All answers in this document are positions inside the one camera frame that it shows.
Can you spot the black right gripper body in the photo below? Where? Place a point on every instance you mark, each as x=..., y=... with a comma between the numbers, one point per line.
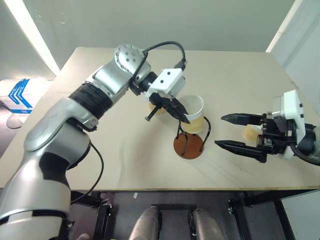
x=277, y=140

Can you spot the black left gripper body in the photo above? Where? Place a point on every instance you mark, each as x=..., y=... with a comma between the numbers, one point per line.
x=158, y=98

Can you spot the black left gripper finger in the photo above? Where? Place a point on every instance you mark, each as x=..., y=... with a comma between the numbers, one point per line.
x=153, y=114
x=178, y=111

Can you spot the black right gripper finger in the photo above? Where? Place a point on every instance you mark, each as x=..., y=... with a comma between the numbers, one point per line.
x=245, y=119
x=245, y=149

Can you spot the large white-brown paper cup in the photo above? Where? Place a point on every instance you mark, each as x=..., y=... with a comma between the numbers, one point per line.
x=195, y=117

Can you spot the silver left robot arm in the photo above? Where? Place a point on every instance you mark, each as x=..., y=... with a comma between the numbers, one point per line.
x=75, y=112

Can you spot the small brown paper cup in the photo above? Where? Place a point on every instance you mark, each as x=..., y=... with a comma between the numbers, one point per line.
x=250, y=133

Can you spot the dark rounded robot leg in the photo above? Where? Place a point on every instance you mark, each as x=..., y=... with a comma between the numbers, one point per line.
x=146, y=225
x=206, y=225

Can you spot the blue and white box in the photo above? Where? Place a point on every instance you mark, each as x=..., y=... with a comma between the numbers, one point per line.
x=18, y=96

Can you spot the grey round floor base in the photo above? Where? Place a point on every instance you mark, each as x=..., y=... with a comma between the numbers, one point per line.
x=14, y=122

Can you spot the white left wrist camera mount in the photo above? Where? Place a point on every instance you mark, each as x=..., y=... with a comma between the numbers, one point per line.
x=168, y=79

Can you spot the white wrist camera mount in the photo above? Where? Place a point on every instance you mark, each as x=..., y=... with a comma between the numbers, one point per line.
x=168, y=79
x=292, y=107

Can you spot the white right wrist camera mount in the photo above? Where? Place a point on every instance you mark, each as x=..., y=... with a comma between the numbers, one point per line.
x=292, y=107

